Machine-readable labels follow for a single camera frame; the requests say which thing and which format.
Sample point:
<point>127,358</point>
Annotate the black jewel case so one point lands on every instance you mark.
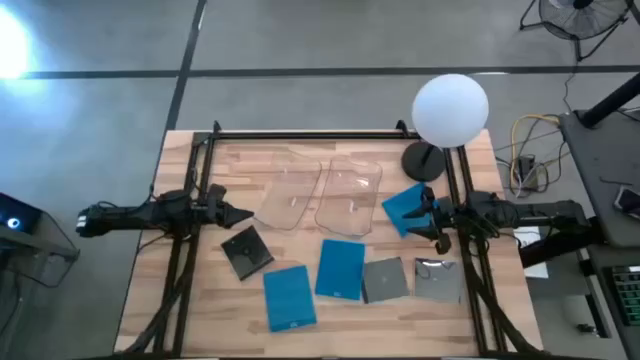
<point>247,252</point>

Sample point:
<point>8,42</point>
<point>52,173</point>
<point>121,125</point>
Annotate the smartphone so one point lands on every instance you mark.
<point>629,201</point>

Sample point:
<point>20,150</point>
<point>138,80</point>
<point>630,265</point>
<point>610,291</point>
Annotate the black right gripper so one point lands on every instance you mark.
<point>442,217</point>

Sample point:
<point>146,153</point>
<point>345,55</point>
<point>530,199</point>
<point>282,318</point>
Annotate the black desk support bar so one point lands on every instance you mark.
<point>555,250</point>

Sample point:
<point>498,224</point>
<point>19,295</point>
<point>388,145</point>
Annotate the white paper sheet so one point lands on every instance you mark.
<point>537,271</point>

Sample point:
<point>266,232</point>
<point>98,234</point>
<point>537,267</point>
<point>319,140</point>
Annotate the grey desk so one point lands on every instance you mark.
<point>595,165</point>

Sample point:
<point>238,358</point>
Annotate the clear acrylic box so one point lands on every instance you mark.
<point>45,260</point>

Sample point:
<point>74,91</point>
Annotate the black pole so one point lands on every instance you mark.
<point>612,100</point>

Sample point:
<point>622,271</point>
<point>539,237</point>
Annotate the black aluminium rig frame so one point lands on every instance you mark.
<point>310,135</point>

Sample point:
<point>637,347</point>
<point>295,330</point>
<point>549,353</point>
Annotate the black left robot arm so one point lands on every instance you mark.
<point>140,215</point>

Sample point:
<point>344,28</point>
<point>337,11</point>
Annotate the backlit keyboard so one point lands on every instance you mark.
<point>627,295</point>

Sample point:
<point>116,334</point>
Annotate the blue rectangular case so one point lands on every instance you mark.
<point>340,270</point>
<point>290,300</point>

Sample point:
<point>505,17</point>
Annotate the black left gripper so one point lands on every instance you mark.
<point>217,212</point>

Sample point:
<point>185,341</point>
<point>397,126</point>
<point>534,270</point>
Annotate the silver reflective jewel case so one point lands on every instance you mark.
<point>440,282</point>

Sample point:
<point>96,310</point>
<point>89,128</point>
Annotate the white globe table lamp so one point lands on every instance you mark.
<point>450,110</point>

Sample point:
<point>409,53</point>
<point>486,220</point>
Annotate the grey power strip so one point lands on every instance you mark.
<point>526,167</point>

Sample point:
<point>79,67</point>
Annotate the clear plastic bin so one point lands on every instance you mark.
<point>287,200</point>
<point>350,200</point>

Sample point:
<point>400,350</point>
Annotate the blue square pad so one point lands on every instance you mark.
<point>397,207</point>

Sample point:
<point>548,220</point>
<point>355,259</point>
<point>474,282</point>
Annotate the dark grey jewel case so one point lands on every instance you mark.
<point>385,280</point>

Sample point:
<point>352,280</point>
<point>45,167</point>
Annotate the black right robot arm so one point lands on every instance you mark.
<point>525,212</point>

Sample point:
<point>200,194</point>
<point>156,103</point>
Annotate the black floor fan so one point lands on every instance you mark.
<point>582,20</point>

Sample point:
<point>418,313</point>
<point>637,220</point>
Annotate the black device with blue light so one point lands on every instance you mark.
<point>15,215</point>

